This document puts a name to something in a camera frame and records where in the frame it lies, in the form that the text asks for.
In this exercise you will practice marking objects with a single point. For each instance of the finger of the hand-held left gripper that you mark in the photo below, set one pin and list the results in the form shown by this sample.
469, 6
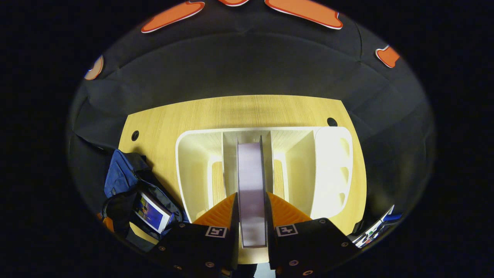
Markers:
107, 224

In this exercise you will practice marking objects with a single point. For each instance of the white blue printed papers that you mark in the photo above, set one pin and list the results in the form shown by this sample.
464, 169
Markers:
376, 227

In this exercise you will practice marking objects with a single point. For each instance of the blue schoolbag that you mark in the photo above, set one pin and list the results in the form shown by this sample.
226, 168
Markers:
123, 173

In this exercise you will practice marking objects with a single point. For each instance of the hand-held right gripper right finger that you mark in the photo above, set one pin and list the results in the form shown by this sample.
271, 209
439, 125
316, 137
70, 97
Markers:
308, 247

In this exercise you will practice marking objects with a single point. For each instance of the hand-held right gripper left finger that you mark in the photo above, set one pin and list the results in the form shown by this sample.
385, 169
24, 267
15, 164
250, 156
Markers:
197, 247

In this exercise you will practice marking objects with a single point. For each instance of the white book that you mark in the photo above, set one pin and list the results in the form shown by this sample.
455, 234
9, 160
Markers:
251, 173

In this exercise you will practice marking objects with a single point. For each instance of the blue book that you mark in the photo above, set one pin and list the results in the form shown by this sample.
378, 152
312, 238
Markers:
152, 212

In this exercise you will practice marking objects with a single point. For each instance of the white bookshelf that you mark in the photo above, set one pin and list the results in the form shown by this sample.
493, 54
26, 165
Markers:
332, 170

